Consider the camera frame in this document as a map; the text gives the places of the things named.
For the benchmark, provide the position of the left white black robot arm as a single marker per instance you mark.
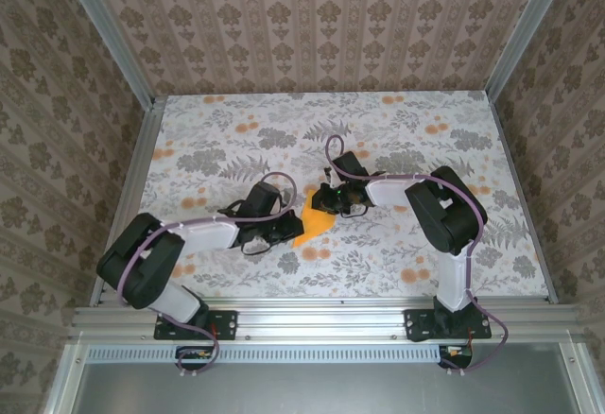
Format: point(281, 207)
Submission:
point(137, 263)

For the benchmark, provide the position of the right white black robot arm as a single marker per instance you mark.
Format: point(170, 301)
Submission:
point(449, 211)

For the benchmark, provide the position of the grey sheet metal panel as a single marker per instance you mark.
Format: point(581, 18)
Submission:
point(331, 390)

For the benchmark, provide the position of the floral patterned table cover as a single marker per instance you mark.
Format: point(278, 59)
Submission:
point(331, 272)

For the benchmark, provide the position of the black connector board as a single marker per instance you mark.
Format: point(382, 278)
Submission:
point(194, 357)
point(456, 357)

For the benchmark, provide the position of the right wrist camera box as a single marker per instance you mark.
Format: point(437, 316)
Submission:
point(349, 164)

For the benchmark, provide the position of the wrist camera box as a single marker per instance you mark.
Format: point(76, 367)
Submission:
point(262, 199)
point(349, 164)

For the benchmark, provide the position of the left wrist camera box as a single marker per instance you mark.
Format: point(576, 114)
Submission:
point(262, 199)

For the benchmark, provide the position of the long aluminium frame rail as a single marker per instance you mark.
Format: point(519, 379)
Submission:
point(321, 324)

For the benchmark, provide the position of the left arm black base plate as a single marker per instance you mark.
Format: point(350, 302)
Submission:
point(227, 324)

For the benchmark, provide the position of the aluminium table side rail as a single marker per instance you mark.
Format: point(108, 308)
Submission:
point(522, 196)
point(130, 196)

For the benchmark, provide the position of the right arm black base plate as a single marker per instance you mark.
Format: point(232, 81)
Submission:
point(416, 324)

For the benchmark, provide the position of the aluminium corner post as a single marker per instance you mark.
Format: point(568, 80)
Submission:
point(525, 31)
point(109, 31)

